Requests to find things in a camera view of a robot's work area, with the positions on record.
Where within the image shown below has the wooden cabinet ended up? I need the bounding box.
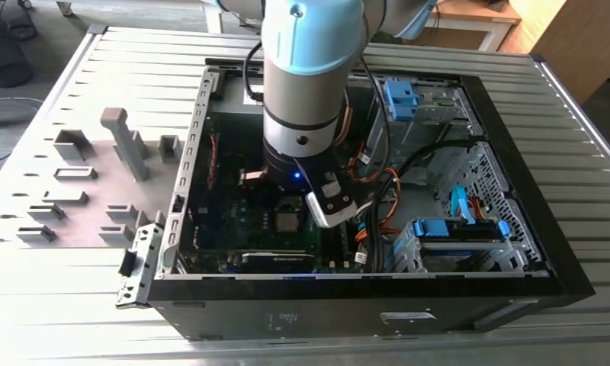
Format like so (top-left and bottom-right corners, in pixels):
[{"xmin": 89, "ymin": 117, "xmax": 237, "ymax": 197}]
[{"xmin": 496, "ymin": 0, "xmax": 610, "ymax": 106}]

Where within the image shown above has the white desk frame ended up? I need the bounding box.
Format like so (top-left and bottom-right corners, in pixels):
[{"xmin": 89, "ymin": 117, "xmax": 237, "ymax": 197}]
[{"xmin": 202, "ymin": 7, "xmax": 265, "ymax": 36}]

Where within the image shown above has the black PC case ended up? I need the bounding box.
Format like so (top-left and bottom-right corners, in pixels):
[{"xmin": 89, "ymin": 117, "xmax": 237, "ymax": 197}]
[{"xmin": 114, "ymin": 56, "xmax": 596, "ymax": 342}]

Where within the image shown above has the blue SATA cable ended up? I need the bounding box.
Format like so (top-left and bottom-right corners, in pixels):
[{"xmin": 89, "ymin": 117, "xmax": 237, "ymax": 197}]
[{"xmin": 449, "ymin": 185, "xmax": 482, "ymax": 226}]

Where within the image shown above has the silver CPU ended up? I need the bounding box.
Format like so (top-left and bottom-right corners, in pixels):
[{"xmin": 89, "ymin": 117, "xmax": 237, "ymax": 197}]
[{"xmin": 275, "ymin": 212, "xmax": 305, "ymax": 234}]

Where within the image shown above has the black graphics card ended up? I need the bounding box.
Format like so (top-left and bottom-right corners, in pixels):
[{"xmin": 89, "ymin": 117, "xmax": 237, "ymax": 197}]
[{"xmin": 227, "ymin": 249, "xmax": 315, "ymax": 274}]

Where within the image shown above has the tall grey rack post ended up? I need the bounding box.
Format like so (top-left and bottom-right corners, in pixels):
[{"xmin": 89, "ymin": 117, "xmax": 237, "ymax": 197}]
[{"xmin": 99, "ymin": 108, "xmax": 153, "ymax": 183}]

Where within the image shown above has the orange wire loop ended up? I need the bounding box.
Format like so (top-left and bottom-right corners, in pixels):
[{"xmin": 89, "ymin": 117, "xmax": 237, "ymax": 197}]
[{"xmin": 347, "ymin": 163, "xmax": 402, "ymax": 230}]

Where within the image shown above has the grey power supply unit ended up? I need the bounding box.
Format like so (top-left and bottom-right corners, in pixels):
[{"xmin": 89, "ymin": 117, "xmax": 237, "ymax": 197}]
[{"xmin": 210, "ymin": 75, "xmax": 269, "ymax": 165}]

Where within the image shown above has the black camera cable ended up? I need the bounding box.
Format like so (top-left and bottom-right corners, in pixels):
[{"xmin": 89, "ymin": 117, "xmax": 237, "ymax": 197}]
[{"xmin": 242, "ymin": 40, "xmax": 265, "ymax": 103}]

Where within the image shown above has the red twisted wire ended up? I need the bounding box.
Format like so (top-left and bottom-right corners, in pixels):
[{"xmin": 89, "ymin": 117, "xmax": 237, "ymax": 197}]
[{"xmin": 207, "ymin": 133, "xmax": 221, "ymax": 191}]

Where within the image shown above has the red yellow disk wire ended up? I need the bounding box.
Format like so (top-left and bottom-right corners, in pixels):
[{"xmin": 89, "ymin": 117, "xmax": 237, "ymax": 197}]
[{"xmin": 466, "ymin": 196, "xmax": 488, "ymax": 220}]

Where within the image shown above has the narrow grey slotted holder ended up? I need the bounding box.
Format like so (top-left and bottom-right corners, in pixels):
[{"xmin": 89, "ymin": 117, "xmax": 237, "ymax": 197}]
[{"xmin": 157, "ymin": 134, "xmax": 182, "ymax": 164}]

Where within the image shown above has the green motherboard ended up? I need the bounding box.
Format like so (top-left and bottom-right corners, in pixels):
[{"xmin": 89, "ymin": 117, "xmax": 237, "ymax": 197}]
[{"xmin": 179, "ymin": 114, "xmax": 367, "ymax": 275}]

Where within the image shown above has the multicolour power wire bundle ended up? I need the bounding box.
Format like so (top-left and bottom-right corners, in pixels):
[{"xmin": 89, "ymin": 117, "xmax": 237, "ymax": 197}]
[{"xmin": 358, "ymin": 197, "xmax": 402, "ymax": 245}]

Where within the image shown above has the grey parts rack plate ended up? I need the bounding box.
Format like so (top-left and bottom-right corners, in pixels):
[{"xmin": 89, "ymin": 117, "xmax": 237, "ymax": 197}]
[{"xmin": 14, "ymin": 106, "xmax": 189, "ymax": 249}]

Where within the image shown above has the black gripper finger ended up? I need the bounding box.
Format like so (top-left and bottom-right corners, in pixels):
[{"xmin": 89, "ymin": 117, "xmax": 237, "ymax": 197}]
[{"xmin": 238, "ymin": 167, "xmax": 269, "ymax": 187}]

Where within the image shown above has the black plastic latch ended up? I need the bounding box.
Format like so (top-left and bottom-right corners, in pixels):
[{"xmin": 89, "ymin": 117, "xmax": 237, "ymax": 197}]
[{"xmin": 118, "ymin": 249, "xmax": 138, "ymax": 278}]

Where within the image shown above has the RAM slot with white clips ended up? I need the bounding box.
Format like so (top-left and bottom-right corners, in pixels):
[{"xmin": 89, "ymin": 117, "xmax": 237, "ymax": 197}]
[
  {"xmin": 337, "ymin": 220, "xmax": 350, "ymax": 268},
  {"xmin": 325, "ymin": 227, "xmax": 337, "ymax": 268}
]

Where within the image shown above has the perforated silver disk bay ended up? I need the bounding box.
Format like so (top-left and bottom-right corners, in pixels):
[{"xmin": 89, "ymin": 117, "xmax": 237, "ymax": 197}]
[{"xmin": 385, "ymin": 140, "xmax": 550, "ymax": 274}]

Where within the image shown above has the low grey clip holder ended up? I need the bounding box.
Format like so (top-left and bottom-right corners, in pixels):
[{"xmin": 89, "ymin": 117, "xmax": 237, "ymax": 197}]
[
  {"xmin": 15, "ymin": 225, "xmax": 61, "ymax": 245},
  {"xmin": 105, "ymin": 204, "xmax": 138, "ymax": 222},
  {"xmin": 97, "ymin": 226, "xmax": 134, "ymax": 245},
  {"xmin": 27, "ymin": 204, "xmax": 67, "ymax": 223}
]

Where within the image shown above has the grey CPU holder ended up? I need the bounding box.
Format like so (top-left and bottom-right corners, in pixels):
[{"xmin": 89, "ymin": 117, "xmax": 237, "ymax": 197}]
[{"xmin": 42, "ymin": 166, "xmax": 101, "ymax": 205}]

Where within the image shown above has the thick black cable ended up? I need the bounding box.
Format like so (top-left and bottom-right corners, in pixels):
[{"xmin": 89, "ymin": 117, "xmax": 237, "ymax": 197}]
[{"xmin": 373, "ymin": 139, "xmax": 474, "ymax": 274}]

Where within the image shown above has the silver disk bay cage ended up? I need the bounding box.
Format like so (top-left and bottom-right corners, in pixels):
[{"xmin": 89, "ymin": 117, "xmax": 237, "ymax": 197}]
[{"xmin": 367, "ymin": 78, "xmax": 487, "ymax": 184}]

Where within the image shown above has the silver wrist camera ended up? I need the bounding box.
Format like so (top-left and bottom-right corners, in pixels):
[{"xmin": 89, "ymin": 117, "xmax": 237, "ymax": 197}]
[{"xmin": 303, "ymin": 171, "xmax": 361, "ymax": 230}]

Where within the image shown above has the wooden desk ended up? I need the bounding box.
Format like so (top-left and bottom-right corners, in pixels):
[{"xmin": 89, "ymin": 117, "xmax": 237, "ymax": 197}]
[{"xmin": 434, "ymin": 0, "xmax": 522, "ymax": 53}]

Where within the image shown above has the grey box holder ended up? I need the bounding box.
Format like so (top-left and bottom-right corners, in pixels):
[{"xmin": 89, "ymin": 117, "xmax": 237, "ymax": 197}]
[{"xmin": 53, "ymin": 129, "xmax": 93, "ymax": 161}]

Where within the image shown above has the CPU socket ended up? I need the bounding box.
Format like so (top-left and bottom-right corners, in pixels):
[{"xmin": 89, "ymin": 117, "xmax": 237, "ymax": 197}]
[{"xmin": 271, "ymin": 211, "xmax": 307, "ymax": 237}]

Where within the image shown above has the hard disk in blue carrier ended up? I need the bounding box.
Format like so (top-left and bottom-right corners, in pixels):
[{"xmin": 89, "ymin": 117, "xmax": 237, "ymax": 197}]
[{"xmin": 409, "ymin": 217, "xmax": 512, "ymax": 245}]

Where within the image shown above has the blue plastic drive bracket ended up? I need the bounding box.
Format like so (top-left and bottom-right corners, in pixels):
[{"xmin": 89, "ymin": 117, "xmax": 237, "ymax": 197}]
[{"xmin": 385, "ymin": 80, "xmax": 421, "ymax": 121}]

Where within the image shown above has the blue floor cable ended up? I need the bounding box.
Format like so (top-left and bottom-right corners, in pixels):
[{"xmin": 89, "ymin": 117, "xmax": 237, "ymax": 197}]
[{"xmin": 0, "ymin": 97, "xmax": 45, "ymax": 169}]

